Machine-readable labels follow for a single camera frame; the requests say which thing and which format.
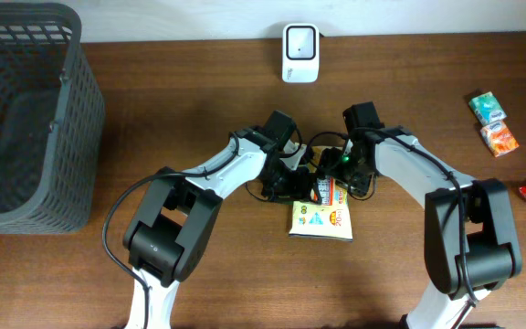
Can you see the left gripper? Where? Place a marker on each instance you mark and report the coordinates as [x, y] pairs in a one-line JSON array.
[[300, 185]]

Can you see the white barcode scanner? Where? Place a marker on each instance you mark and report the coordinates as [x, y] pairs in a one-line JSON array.
[[300, 53]]

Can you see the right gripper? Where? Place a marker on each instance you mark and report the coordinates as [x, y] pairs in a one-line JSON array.
[[330, 162]]

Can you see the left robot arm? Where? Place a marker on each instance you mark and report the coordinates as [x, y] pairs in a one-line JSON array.
[[170, 230]]

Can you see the orange tissue pack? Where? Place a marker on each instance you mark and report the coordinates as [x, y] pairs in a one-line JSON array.
[[499, 138]]

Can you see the dark grey plastic basket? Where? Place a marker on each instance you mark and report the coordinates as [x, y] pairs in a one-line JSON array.
[[52, 114]]

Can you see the yellow snack bag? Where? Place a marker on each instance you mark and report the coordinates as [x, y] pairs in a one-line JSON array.
[[328, 220]]

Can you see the green tissue pack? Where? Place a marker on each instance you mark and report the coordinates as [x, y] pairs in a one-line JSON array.
[[487, 108]]

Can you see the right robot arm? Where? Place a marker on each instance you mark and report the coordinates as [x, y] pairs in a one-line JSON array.
[[471, 247]]

